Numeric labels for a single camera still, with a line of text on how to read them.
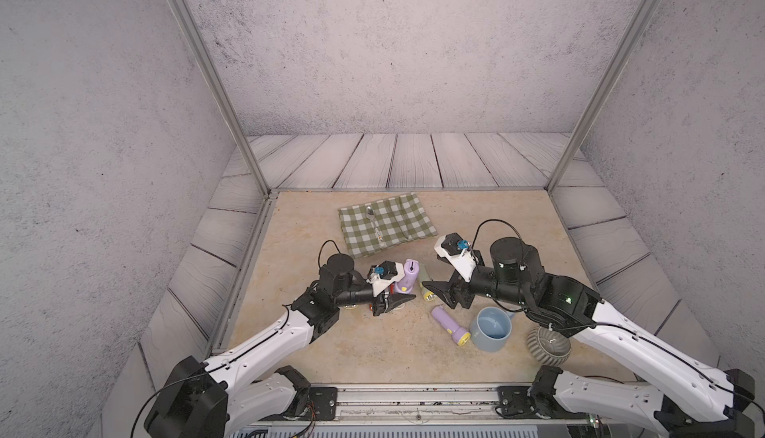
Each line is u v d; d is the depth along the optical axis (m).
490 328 0.85
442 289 0.54
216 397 0.39
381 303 0.65
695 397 0.38
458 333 0.82
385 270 0.60
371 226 1.08
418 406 0.74
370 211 1.11
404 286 0.66
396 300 0.66
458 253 0.52
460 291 0.54
